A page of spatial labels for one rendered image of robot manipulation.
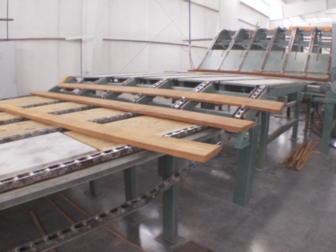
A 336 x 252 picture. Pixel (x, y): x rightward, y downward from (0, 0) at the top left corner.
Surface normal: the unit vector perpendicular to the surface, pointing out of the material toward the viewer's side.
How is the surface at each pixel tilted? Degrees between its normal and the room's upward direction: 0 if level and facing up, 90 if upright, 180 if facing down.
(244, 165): 90
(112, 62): 89
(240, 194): 90
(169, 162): 90
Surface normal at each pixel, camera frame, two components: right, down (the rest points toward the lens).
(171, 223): -0.68, 0.18
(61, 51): 0.62, 0.17
